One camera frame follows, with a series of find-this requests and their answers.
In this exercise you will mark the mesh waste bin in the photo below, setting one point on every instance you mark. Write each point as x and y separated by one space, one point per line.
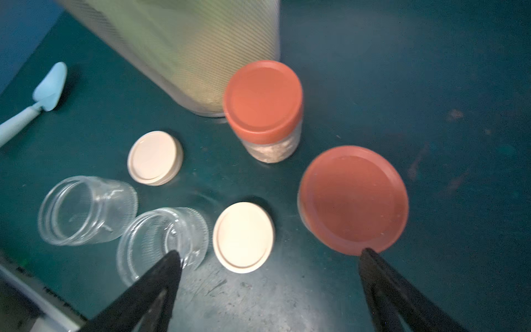
190 49

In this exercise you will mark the beige jar lid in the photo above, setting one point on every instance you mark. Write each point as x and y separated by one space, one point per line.
243 237
155 158

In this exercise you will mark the light blue spatula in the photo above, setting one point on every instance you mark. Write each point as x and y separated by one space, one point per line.
45 96

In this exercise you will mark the brown-lid oatmeal jar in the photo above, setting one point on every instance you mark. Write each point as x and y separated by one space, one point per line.
351 198
264 105

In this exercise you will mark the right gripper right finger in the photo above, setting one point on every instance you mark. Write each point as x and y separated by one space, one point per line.
392 299

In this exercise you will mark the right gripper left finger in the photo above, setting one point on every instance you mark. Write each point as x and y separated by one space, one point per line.
147 305

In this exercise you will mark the beige-lid oatmeal jar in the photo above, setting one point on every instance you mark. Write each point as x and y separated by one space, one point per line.
155 233
85 210

